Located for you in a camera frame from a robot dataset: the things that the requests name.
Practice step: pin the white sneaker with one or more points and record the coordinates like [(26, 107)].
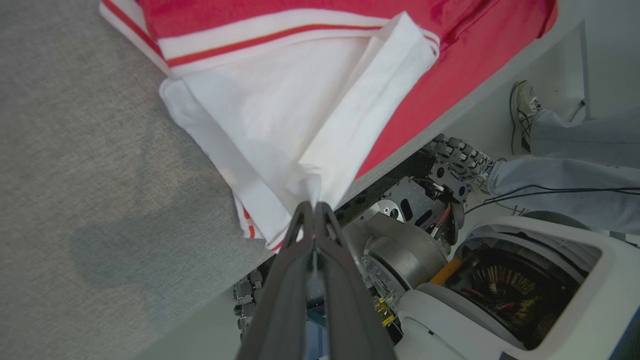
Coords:
[(522, 115)]

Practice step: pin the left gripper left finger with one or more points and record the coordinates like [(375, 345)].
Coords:
[(282, 300)]

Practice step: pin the grey robot waist joint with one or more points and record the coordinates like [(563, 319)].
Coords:
[(405, 255)]

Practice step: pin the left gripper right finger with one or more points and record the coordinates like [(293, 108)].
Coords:
[(350, 310)]

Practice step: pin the white robot torso shell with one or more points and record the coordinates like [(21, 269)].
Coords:
[(615, 300)]

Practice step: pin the grey metal frame leg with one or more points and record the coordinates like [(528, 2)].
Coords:
[(585, 70)]

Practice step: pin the red white number jersey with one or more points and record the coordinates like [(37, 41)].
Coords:
[(280, 110)]

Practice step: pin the grey upholstered table pad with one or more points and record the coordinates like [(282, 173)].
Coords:
[(75, 150)]

